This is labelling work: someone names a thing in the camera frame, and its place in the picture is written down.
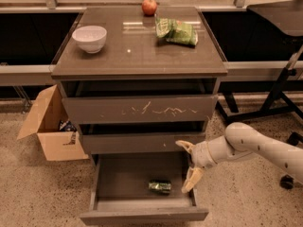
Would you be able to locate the grey middle drawer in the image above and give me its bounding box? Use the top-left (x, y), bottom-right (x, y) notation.
top-left (80, 121), bottom-right (205, 154)

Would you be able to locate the red apple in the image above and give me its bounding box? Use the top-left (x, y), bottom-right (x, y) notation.
top-left (141, 0), bottom-right (157, 16)

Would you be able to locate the grey drawer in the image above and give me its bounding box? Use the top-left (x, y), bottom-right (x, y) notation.
top-left (80, 121), bottom-right (205, 154)
top-left (80, 151), bottom-right (208, 225)
top-left (62, 79), bottom-right (217, 124)

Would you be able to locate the open cardboard box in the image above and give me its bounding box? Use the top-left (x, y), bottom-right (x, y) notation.
top-left (17, 85), bottom-right (88, 161)

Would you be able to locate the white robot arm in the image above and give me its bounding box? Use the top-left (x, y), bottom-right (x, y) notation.
top-left (176, 122), bottom-right (303, 193)

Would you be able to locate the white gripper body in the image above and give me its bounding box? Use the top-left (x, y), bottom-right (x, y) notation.
top-left (191, 141), bottom-right (217, 168)

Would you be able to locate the white ceramic bowl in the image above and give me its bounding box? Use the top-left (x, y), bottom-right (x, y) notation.
top-left (72, 26), bottom-right (107, 54)

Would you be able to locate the dark packet in box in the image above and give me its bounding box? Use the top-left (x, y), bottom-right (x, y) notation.
top-left (59, 120), bottom-right (77, 131)

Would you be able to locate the black office chair base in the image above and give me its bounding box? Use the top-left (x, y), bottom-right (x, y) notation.
top-left (279, 132), bottom-right (303, 190)

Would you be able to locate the grey top drawer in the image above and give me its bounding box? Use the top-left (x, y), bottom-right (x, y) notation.
top-left (62, 79), bottom-right (217, 124)

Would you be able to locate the green chip bag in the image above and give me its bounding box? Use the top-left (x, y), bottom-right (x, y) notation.
top-left (155, 16), bottom-right (198, 46)

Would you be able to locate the green soda can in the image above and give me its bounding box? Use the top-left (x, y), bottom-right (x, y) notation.
top-left (148, 180), bottom-right (171, 195)

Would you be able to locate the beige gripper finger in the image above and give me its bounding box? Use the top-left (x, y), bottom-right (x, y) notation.
top-left (181, 166), bottom-right (204, 193)
top-left (175, 140), bottom-right (194, 154)

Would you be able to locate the grey drawer cabinet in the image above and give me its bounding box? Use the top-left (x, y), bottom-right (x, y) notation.
top-left (50, 5), bottom-right (229, 163)

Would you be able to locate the grey bottom drawer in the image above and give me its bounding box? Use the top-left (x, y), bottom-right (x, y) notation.
top-left (80, 151), bottom-right (208, 225)

